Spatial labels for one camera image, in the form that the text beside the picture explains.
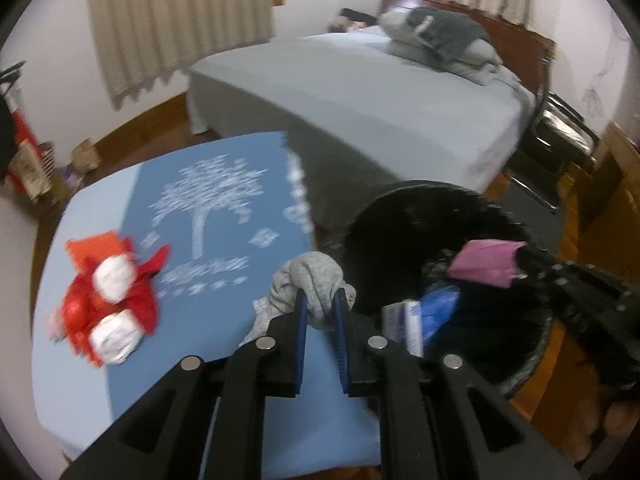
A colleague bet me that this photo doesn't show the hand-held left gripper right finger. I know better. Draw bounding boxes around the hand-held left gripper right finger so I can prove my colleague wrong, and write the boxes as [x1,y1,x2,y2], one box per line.
[332,289,582,480]

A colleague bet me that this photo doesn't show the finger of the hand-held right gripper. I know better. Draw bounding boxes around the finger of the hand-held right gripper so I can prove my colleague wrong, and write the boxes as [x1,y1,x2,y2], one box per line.
[515,244,571,286]

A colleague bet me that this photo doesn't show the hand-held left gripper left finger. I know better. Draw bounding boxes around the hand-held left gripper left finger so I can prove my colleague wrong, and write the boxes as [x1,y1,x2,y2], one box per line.
[60,287,308,480]

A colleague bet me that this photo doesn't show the grey sock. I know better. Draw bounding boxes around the grey sock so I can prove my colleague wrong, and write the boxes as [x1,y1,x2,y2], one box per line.
[240,252,358,347]

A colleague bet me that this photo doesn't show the pink face mask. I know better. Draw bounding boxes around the pink face mask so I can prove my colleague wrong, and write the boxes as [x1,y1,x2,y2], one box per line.
[446,240,527,289]

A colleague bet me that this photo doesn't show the black trash bin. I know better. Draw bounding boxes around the black trash bin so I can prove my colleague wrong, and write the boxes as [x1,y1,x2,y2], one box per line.
[344,180,557,402]

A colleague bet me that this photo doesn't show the red cloth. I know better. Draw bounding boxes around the red cloth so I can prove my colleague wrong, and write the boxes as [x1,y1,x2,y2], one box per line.
[120,242,173,337]

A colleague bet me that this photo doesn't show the person's right hand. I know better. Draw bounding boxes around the person's right hand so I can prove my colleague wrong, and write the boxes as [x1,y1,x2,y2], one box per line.
[567,395,640,467]

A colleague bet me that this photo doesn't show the small white carton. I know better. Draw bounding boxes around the small white carton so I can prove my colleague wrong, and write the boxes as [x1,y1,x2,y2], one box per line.
[381,299,426,359]

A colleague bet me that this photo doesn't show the blue plastic wrapper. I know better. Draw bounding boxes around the blue plastic wrapper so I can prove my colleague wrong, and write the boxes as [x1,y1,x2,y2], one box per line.
[419,285,462,347]

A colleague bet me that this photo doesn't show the wooden cabinet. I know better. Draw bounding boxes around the wooden cabinet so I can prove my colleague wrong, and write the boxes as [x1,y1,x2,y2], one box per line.
[562,121,640,273]

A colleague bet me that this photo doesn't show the black metal chair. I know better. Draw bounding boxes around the black metal chair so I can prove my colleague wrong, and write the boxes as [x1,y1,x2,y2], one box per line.
[504,55,601,217]

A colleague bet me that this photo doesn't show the blue tree print cloth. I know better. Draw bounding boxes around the blue tree print cloth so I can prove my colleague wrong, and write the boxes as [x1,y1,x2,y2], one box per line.
[136,131,317,308]

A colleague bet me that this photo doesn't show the grey pillows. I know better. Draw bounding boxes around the grey pillows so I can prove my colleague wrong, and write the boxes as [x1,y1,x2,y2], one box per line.
[379,7,505,87]

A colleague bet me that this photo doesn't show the wooden headboard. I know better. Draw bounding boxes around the wooden headboard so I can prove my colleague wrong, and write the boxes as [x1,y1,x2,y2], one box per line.
[376,0,557,107]

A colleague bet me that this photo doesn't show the bed with grey sheet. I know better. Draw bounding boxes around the bed with grey sheet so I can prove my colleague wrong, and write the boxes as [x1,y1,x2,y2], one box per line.
[186,24,538,242]

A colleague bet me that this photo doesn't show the red mesh bag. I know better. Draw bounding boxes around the red mesh bag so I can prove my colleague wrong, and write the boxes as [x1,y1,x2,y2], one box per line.
[47,280,103,358]

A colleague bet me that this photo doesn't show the light blue table cover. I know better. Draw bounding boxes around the light blue table cover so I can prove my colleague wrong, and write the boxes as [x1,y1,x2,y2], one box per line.
[31,131,383,480]

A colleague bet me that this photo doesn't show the dark grey blanket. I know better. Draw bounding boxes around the dark grey blanket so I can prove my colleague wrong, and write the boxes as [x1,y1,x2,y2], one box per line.
[406,7,492,57]

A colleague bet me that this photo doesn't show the brown paper bag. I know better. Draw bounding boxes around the brown paper bag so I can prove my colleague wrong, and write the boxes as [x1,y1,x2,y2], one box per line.
[69,138,102,174]

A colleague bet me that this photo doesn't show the striped bag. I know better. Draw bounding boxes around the striped bag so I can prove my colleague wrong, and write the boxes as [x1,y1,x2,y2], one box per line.
[40,141,57,182]

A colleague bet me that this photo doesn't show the soft toy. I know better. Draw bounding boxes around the soft toy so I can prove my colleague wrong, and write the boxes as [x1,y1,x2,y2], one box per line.
[327,8,379,34]

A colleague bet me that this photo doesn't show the beige tote bag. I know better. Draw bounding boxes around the beige tote bag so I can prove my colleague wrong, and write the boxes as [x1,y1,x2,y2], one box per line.
[12,141,52,202]

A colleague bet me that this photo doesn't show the wide beige curtain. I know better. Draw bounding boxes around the wide beige curtain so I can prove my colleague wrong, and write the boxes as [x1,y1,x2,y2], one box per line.
[84,0,277,112]

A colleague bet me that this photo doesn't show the dark coat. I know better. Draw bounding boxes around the dark coat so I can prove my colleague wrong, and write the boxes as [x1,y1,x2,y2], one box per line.
[0,60,27,187]

